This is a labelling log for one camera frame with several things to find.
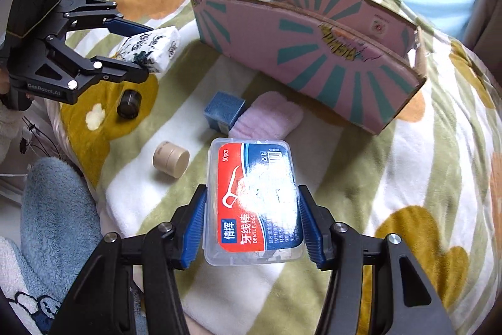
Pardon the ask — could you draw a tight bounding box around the blue cube box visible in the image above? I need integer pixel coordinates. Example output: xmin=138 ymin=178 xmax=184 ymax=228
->
xmin=204 ymin=91 xmax=247 ymax=133

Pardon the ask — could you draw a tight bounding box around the beige round jar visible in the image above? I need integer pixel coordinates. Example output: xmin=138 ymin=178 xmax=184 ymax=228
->
xmin=152 ymin=140 xmax=190 ymax=179

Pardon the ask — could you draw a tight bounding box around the floral fleece blanket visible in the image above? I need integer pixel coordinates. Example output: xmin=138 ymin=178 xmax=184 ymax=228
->
xmin=45 ymin=0 xmax=502 ymax=335

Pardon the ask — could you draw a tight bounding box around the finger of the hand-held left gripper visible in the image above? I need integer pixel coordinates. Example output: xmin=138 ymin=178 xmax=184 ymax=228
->
xmin=59 ymin=0 xmax=154 ymax=38
xmin=39 ymin=35 xmax=150 ymax=105

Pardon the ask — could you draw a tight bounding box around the pink cardboard box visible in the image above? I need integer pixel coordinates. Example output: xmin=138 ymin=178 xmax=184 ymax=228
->
xmin=188 ymin=0 xmax=427 ymax=135

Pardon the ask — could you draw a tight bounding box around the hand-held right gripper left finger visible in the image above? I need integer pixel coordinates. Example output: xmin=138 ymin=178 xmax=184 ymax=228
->
xmin=50 ymin=184 xmax=208 ymax=335

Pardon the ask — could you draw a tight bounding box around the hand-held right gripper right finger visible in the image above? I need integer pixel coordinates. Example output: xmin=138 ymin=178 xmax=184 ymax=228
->
xmin=298 ymin=185 xmax=456 ymax=335

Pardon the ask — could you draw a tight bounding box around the black round jar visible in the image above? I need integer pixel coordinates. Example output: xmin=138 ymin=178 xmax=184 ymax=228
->
xmin=117 ymin=89 xmax=142 ymax=120

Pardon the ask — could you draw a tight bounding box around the white printed cloth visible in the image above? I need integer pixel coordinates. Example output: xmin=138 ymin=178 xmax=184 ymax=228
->
xmin=0 ymin=235 xmax=63 ymax=335

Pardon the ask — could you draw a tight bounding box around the pink fluffy sock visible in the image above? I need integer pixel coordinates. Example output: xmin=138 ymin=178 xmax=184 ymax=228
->
xmin=228 ymin=92 xmax=305 ymax=142

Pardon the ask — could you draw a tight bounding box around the white printed tissue pack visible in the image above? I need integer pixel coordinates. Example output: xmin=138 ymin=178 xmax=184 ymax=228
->
xmin=115 ymin=26 xmax=181 ymax=74

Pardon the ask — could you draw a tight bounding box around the blue fluffy cloth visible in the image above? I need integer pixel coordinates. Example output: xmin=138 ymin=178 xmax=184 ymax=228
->
xmin=20 ymin=157 xmax=103 ymax=304

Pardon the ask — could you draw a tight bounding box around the clear dental floss box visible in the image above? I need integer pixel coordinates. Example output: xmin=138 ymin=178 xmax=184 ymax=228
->
xmin=203 ymin=137 xmax=308 ymax=267

